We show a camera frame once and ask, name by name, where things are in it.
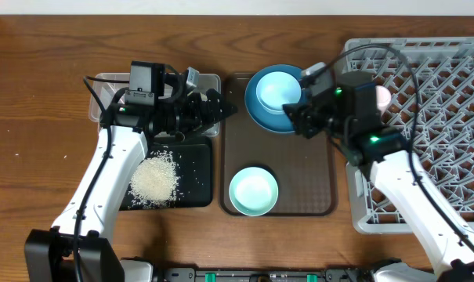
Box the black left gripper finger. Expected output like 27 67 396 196
205 89 237 118
189 112 234 136

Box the light blue small bowl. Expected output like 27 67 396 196
256 71 302 114

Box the pink plastic cup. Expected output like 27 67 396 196
375 85 392 115

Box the dark blue plate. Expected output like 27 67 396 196
244 64 306 134

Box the mint green bowl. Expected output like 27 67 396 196
229 167 279 217

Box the yellow snack wrapper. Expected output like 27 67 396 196
183 67 200 93

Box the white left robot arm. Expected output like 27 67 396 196
24 88 237 281

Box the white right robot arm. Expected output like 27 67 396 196
279 88 474 281

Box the grey dishwasher rack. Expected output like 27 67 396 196
336 37 474 229

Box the brown serving tray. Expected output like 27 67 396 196
219 73 338 217

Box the black plastic tray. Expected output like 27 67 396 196
120 136 212 211

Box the pile of white rice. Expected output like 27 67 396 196
129 151 179 208

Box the clear plastic bin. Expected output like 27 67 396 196
89 73 222 137

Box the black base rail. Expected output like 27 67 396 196
120 259 436 282

